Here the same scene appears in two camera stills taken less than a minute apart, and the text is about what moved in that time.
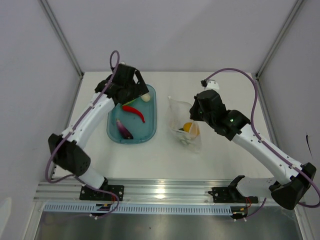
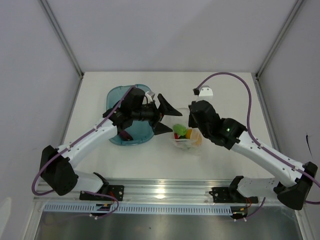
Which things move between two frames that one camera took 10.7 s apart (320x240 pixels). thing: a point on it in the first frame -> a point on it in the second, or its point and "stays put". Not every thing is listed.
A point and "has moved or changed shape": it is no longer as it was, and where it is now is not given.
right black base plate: x=231 y=195 stays put
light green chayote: x=129 y=102 has moved or changed shape
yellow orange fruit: x=186 y=126 -> x=194 y=134
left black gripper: x=140 y=89 -> x=164 y=108
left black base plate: x=88 y=193 stays put
